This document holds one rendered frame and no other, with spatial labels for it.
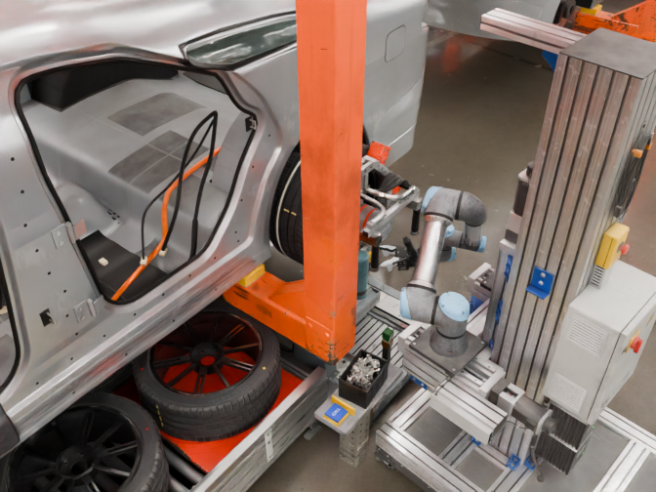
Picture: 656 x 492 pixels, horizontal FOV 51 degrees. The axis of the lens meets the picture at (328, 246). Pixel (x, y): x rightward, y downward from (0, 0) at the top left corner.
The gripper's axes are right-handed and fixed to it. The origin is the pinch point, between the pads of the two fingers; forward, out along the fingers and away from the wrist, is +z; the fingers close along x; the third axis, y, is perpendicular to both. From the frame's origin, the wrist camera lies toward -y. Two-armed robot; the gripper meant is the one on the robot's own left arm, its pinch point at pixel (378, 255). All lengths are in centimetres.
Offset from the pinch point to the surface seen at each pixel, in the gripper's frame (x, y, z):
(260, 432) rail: -57, 44, 59
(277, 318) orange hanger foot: -13, 21, 47
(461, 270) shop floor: 75, 83, -69
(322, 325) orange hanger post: -31.8, 9.0, 29.1
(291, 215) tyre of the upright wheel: 16.6, -13.7, 37.7
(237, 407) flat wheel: -49, 36, 67
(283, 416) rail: -48, 46, 48
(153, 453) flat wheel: -70, 33, 100
